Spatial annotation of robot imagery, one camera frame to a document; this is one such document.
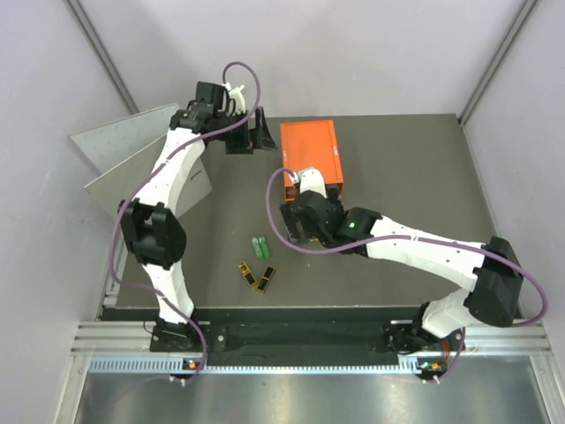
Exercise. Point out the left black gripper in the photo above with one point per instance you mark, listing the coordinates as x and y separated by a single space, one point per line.
244 145

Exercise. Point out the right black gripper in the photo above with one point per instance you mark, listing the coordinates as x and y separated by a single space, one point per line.
290 220

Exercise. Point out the orange drawer box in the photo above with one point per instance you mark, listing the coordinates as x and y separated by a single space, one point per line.
311 144

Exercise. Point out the gold black compact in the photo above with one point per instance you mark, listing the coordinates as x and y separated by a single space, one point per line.
247 274
265 279

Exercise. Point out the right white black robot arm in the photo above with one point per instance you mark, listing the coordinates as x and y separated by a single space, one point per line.
488 283

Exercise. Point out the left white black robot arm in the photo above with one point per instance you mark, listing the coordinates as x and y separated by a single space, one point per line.
151 231

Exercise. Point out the green lipstick tube right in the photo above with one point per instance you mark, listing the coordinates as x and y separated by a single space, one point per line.
264 247

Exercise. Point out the green lipstick tube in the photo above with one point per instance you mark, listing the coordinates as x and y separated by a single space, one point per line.
264 247
257 248

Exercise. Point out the green lipstick tube left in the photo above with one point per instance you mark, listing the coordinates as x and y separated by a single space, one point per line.
257 248

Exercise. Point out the grey metal panel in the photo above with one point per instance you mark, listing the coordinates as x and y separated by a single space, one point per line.
124 152

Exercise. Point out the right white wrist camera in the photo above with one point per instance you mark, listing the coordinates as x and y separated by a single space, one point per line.
309 180

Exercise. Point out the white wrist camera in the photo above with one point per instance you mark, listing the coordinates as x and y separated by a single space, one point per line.
309 180
236 99

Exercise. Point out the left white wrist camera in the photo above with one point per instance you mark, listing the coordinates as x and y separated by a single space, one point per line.
236 99

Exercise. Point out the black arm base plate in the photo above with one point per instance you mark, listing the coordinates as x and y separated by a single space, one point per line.
264 338

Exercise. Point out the slotted grey cable duct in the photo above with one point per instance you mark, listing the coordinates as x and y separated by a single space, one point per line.
182 366

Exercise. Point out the aluminium frame rail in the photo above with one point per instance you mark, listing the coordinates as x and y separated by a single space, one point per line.
134 337

